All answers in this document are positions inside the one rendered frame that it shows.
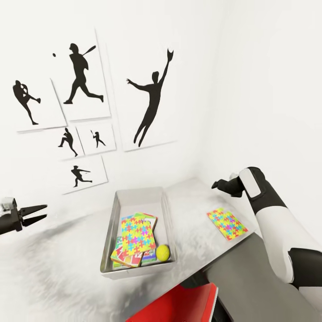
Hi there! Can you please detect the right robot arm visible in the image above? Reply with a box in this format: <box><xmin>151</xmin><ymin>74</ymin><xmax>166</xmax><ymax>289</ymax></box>
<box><xmin>212</xmin><ymin>167</ymin><xmax>322</xmax><ymax>315</ymax></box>

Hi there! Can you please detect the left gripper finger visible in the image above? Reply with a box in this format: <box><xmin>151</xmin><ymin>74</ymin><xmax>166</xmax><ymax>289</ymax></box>
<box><xmin>18</xmin><ymin>205</ymin><xmax>47</xmax><ymax>221</ymax></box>
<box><xmin>21</xmin><ymin>214</ymin><xmax>46</xmax><ymax>228</ymax></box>

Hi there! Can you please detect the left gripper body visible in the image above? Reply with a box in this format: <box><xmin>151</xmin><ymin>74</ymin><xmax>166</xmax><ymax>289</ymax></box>
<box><xmin>0</xmin><ymin>208</ymin><xmax>22</xmax><ymax>235</ymax></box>

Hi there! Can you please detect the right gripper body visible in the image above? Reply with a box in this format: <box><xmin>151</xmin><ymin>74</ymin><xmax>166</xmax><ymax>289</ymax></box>
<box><xmin>216</xmin><ymin>179</ymin><xmax>243</xmax><ymax>198</ymax></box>

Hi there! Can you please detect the jigsaw puzzle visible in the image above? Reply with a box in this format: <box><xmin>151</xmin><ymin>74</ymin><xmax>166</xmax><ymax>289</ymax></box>
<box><xmin>206</xmin><ymin>208</ymin><xmax>249</xmax><ymax>241</ymax></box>
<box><xmin>121</xmin><ymin>216</ymin><xmax>156</xmax><ymax>258</ymax></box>

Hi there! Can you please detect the tennis ball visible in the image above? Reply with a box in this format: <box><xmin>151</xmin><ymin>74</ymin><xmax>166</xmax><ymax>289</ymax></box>
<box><xmin>156</xmin><ymin>245</ymin><xmax>170</xmax><ymax>261</ymax></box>

